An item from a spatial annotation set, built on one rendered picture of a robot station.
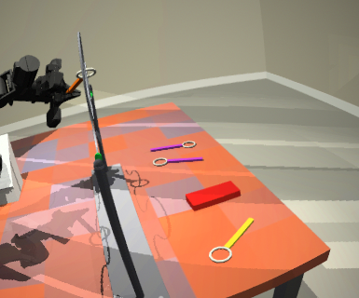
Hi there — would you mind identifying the grey loop with yellow handle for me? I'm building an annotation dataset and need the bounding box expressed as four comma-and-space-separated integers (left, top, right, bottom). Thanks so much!
209, 218, 254, 263

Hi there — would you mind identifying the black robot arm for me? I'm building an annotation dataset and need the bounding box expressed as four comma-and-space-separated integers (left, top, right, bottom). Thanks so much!
0, 55, 63, 108

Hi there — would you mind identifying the red rectangular block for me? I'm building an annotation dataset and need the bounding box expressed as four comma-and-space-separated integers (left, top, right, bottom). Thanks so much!
186, 181, 241, 211

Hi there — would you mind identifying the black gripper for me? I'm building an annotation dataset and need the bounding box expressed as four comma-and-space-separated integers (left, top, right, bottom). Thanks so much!
30, 58, 81, 128

